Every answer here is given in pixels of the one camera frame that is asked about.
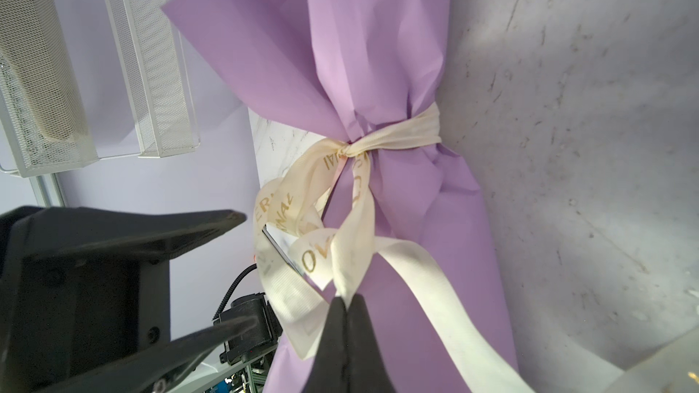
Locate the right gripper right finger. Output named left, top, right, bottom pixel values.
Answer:
left=346, top=294, right=396, bottom=393

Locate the upper white mesh shelf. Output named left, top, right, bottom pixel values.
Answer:
left=1, top=0, right=98, bottom=178

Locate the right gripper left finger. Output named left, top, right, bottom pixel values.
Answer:
left=302, top=297, right=350, bottom=393

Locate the lower white mesh shelf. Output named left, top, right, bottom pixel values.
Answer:
left=105, top=0, right=200, bottom=158

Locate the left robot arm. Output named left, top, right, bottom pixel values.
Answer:
left=1, top=207, right=280, bottom=392

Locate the white mesh shelf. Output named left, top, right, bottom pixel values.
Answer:
left=105, top=0, right=200, bottom=158
left=1, top=0, right=98, bottom=178

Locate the cream printed ribbon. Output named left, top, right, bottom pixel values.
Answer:
left=253, top=101, right=699, bottom=393

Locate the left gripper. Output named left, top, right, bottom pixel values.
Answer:
left=1, top=207, right=258, bottom=392

